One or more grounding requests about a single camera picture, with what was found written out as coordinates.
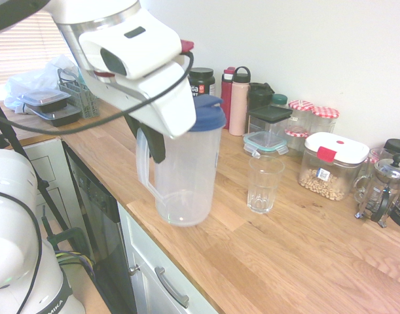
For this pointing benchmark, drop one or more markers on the glass container teal lid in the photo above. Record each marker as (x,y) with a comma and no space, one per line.
(265,142)

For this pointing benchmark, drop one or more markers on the window blinds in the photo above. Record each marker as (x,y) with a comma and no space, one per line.
(10,49)

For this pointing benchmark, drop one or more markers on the clear glass tumbler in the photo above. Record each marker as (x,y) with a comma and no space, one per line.
(265,183)

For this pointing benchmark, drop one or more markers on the white plastic bag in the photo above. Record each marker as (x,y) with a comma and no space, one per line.
(29,78)

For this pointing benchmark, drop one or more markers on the black meal container clear lid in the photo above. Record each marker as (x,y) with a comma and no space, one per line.
(60,117)
(44,99)

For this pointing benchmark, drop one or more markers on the square container black lid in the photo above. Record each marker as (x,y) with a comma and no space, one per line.
(270,114)

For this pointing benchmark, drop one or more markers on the jar with white red lid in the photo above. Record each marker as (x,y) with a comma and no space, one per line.
(334,163)

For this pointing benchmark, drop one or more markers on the black protein powder tub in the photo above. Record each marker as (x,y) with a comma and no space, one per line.
(203,83)

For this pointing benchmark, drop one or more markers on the black stand pole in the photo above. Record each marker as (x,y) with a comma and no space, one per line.
(10,137)

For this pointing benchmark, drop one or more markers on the black dishwasher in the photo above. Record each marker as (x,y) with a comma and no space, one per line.
(101,209)

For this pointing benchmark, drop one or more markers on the grey cutlery basket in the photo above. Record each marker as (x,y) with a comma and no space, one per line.
(83,106)

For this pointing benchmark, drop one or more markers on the small glass jar red-checked lid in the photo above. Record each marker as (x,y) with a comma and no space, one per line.
(296,140)

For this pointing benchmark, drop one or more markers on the pink bottle black cap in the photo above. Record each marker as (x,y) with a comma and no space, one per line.
(239,104)

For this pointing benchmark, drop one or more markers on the red water bottle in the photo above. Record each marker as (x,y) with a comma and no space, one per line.
(226,95)

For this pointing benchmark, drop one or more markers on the clear plastic pitcher blue lid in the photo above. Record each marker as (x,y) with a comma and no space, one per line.
(186,176)

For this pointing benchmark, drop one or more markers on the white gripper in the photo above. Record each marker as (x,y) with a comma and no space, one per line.
(160,101)

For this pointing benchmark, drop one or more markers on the metal cabinet knob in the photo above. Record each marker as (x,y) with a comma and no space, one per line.
(133,269)

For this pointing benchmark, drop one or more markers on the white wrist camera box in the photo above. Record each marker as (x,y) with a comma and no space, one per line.
(144,45)

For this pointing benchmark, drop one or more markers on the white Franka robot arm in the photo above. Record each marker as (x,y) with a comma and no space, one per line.
(10,212)

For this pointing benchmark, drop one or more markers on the glass french press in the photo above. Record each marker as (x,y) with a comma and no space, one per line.
(388,186)

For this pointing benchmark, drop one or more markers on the green clamp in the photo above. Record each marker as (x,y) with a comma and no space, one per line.
(73,233)

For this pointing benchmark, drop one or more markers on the black coffee appliance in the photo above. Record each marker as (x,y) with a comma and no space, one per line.
(397,145)

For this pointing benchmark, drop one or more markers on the jar with green lid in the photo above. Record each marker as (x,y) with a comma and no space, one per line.
(280,99)

